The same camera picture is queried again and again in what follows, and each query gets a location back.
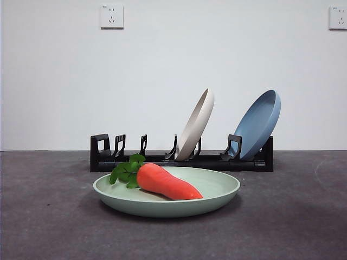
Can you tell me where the beige plate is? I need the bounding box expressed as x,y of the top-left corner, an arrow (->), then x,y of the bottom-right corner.
174,87 -> 216,161

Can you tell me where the white wall socket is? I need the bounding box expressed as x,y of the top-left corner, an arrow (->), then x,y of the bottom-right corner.
329,5 -> 347,31
100,4 -> 125,30

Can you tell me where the black plate rack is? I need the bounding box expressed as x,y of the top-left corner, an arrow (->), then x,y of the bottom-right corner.
90,133 -> 274,173

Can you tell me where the orange carrot with green leaves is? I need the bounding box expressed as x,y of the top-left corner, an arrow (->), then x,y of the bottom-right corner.
109,153 -> 204,202

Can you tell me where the green plate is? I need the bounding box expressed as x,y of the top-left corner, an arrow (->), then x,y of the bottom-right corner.
93,166 -> 241,219

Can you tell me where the blue plate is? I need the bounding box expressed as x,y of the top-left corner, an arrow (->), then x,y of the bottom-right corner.
233,89 -> 282,161

